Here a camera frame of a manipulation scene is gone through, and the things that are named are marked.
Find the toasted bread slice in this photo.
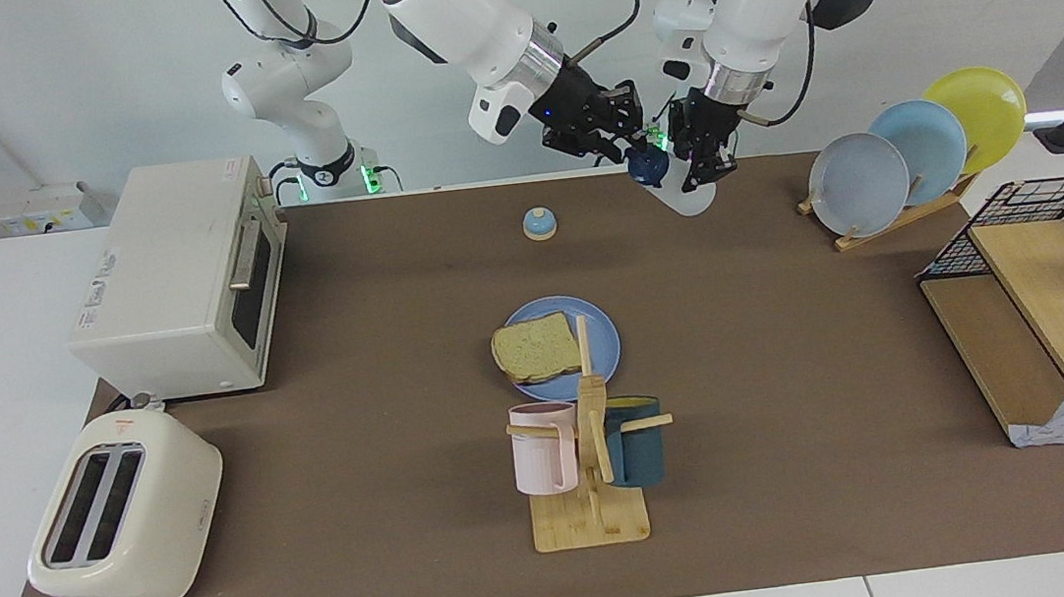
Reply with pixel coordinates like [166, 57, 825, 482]
[489, 310, 585, 388]

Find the brown table mat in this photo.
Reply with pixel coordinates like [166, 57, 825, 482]
[0, 122, 1064, 597]

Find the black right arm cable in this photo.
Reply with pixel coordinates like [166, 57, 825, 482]
[204, 0, 648, 103]

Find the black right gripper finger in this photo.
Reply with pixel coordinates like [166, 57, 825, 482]
[596, 80, 648, 149]
[542, 126, 628, 172]

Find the teal mug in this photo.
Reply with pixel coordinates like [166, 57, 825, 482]
[599, 393, 670, 490]

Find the white toaster oven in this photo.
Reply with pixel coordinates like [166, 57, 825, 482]
[49, 151, 305, 411]

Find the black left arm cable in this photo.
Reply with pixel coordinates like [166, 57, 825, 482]
[726, 0, 926, 131]

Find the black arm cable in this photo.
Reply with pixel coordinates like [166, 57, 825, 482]
[726, 0, 926, 131]
[204, 0, 648, 103]

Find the black wire wooden shelf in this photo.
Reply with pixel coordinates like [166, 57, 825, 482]
[908, 176, 1064, 454]

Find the wooden plate rack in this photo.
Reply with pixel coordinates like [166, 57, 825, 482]
[796, 170, 986, 257]

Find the small blue call bell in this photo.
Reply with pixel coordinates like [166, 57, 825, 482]
[521, 207, 560, 243]

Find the white power outlet box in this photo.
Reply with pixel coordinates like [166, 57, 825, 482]
[0, 179, 108, 238]

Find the light blue round plate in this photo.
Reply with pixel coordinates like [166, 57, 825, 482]
[865, 95, 975, 210]

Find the pink mug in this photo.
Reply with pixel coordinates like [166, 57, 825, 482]
[506, 399, 585, 499]

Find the grey round plate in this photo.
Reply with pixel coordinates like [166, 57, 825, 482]
[803, 128, 916, 243]

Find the wooden mug rack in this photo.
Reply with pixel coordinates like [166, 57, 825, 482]
[496, 307, 686, 556]

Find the black base cable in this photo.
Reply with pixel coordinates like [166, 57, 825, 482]
[266, 156, 306, 209]

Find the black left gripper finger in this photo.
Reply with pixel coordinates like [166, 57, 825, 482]
[710, 141, 744, 183]
[674, 142, 710, 196]

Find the yellow round plate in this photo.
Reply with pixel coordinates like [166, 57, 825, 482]
[919, 62, 1034, 179]

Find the cream two-slot toaster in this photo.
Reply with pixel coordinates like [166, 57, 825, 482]
[11, 401, 238, 597]

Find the translucent blue-capped seasoning bottle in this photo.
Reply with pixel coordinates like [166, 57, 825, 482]
[625, 140, 720, 224]

